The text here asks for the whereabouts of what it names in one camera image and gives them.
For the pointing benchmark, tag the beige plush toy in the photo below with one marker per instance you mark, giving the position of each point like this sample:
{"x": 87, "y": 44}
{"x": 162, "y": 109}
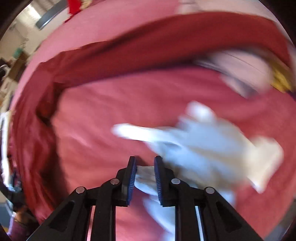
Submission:
{"x": 85, "y": 4}

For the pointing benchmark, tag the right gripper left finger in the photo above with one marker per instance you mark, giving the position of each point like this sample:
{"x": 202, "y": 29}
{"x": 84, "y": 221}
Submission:
{"x": 89, "y": 214}

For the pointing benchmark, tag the person left hand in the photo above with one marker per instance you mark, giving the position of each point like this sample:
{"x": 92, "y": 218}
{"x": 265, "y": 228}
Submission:
{"x": 21, "y": 216}

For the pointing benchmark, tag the white cotton gloves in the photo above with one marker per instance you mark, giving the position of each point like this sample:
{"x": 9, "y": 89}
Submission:
{"x": 206, "y": 151}

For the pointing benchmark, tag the dark red fleece jacket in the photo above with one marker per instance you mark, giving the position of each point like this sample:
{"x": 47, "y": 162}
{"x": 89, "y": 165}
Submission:
{"x": 162, "y": 45}

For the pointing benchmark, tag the bright red garment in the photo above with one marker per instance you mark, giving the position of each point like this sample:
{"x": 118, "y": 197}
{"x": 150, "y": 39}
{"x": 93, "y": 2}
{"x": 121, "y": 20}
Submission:
{"x": 74, "y": 8}

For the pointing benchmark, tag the pink bed blanket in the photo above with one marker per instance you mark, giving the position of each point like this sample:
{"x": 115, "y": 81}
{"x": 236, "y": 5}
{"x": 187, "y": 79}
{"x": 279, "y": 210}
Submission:
{"x": 89, "y": 154}

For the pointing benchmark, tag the teal box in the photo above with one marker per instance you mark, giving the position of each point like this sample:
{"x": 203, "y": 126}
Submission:
{"x": 17, "y": 53}

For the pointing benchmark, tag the grey white headboard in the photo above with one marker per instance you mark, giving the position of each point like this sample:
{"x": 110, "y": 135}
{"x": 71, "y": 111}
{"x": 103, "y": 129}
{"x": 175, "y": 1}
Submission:
{"x": 51, "y": 13}

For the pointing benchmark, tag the light pink sweater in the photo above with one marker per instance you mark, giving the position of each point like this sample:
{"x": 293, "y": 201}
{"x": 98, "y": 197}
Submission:
{"x": 243, "y": 70}

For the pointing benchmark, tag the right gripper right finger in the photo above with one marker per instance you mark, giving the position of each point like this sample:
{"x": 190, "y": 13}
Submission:
{"x": 200, "y": 214}

